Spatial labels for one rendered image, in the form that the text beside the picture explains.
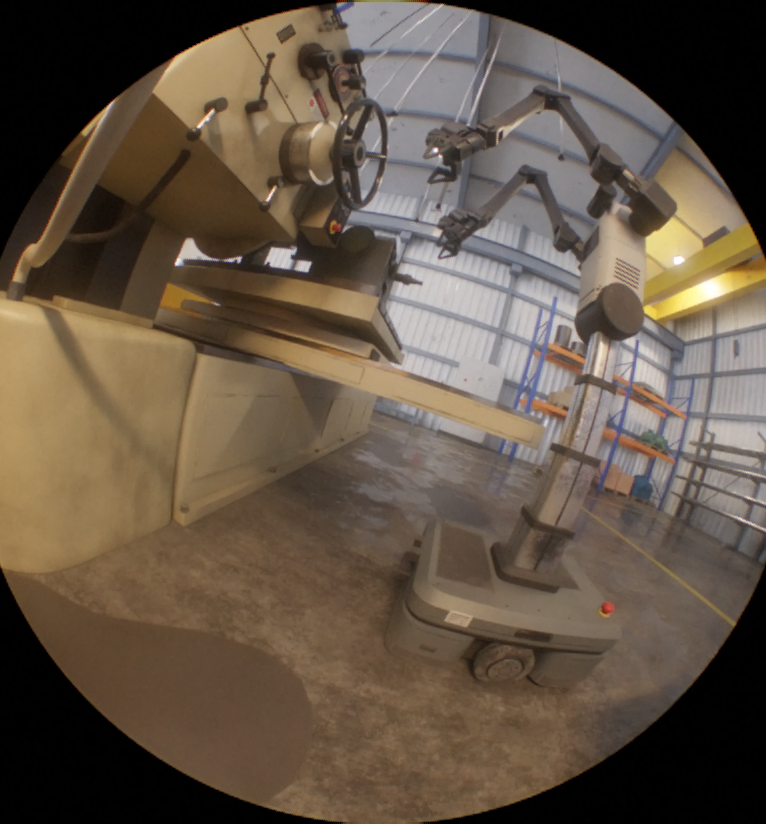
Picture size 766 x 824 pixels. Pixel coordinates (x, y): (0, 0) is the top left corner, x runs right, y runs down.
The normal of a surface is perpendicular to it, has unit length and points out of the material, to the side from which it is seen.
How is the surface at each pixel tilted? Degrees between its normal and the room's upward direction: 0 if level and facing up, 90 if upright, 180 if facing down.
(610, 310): 90
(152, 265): 90
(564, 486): 90
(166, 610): 0
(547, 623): 45
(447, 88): 169
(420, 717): 0
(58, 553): 90
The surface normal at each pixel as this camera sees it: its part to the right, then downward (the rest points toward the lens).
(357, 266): -0.14, 0.04
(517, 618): 0.07, -0.67
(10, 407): 0.78, 0.30
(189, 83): 0.94, 0.33
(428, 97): -0.33, 0.94
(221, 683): 0.32, -0.95
